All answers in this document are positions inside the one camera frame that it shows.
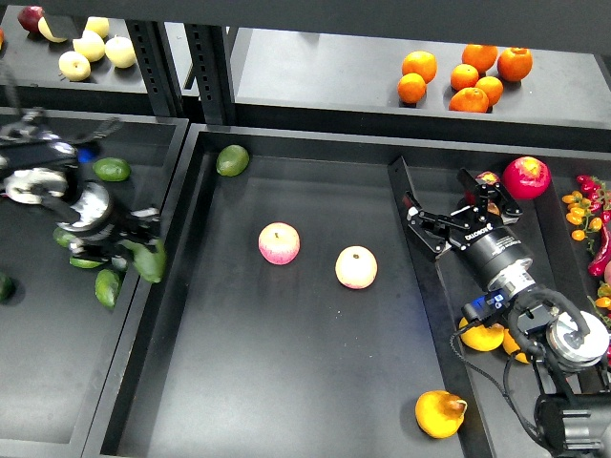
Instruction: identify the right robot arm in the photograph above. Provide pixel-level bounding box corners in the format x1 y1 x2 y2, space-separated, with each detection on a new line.
389 163 610 457

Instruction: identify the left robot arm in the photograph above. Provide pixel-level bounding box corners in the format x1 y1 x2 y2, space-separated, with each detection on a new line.
1 64 166 282

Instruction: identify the long green avocado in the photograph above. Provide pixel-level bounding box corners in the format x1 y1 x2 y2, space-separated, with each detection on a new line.
53 227 74 248

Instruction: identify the orange front bottom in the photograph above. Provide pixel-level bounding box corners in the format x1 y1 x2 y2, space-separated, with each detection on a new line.
449 87 489 113

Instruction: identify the orange top left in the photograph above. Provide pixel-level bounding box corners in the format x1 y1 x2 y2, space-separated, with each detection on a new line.
402 51 437 84

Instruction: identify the light green avocado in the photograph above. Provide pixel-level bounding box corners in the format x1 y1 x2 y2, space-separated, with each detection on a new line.
69 257 104 269

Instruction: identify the black shelf upright right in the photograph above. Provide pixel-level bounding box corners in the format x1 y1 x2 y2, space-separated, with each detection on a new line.
184 24 236 126

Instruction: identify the green avocado top left tray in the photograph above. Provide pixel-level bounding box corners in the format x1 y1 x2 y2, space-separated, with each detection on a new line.
93 157 131 182

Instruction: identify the pale yellow pear front left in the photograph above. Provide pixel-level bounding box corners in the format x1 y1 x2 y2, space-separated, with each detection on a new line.
58 51 91 82

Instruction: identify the black centre tray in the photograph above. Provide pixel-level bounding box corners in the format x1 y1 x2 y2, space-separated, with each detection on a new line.
84 125 494 457

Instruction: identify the orange right lower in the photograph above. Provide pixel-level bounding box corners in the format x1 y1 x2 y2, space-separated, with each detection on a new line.
475 76 504 108

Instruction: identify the orange top middle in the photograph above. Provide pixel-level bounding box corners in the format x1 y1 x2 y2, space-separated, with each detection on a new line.
462 44 498 74

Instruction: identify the black shelf upright left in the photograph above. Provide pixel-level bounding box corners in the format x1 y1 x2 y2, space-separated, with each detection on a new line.
125 19 177 117

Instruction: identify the cherry tomato vine bunch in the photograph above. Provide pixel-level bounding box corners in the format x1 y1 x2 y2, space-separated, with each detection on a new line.
561 175 610 241

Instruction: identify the dark avocado left edge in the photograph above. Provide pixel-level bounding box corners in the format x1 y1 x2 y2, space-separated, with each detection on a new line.
0 272 15 302

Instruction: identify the orange centre small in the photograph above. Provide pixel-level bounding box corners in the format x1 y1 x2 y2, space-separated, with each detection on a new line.
450 63 479 92

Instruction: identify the green avocado lower cluster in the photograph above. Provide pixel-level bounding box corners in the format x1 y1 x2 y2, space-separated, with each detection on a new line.
95 269 122 309

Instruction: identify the black shelf upright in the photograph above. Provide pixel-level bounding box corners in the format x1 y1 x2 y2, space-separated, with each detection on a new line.
125 19 177 117
184 24 236 126

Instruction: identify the orange lower left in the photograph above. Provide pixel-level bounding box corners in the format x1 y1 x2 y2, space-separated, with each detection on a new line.
397 73 427 104

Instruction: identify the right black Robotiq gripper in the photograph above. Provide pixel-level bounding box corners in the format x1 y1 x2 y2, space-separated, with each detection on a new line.
403 168 534 290

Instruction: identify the pale yellow pear behind tag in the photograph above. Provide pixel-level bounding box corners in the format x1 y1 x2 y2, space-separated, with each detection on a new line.
37 17 68 43

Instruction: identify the orange top right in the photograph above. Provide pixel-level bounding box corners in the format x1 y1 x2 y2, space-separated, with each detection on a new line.
496 47 534 82

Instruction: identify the green avocado centre tray corner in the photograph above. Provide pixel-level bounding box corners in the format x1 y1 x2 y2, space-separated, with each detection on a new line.
216 144 250 177

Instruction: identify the orange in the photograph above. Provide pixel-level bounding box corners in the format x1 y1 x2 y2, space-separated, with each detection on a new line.
462 44 498 74
397 73 427 104
496 47 534 82
402 51 437 84
449 87 489 113
475 76 504 108

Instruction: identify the pink red apple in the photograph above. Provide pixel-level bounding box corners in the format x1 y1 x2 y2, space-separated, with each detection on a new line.
258 221 301 265

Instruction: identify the pale yellow pink apple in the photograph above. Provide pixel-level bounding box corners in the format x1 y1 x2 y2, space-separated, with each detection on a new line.
335 245 378 289

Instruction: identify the large red apple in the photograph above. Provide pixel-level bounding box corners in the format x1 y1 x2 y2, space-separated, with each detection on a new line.
501 156 552 199

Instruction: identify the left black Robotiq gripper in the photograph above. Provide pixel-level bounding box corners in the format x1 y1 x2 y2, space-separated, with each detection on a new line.
57 183 161 272

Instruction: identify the pale yellow pear middle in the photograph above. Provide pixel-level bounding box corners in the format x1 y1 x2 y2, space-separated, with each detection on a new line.
73 30 106 63

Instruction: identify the black right tray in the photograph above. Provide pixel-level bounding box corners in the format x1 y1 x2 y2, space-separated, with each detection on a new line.
387 142 611 458

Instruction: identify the pale yellow pear right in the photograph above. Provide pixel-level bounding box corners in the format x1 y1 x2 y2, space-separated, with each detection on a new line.
105 36 137 69

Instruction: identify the black tray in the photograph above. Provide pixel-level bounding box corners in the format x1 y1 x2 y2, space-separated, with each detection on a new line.
84 125 494 457
387 142 611 458
1 110 189 457

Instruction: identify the pale yellow pear back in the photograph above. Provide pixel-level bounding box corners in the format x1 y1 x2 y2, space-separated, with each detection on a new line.
85 16 110 39

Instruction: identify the red chili pepper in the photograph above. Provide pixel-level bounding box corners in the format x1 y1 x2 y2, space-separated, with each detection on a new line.
587 223 610 278

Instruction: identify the black left tray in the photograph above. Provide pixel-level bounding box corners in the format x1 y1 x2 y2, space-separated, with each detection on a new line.
1 110 189 457

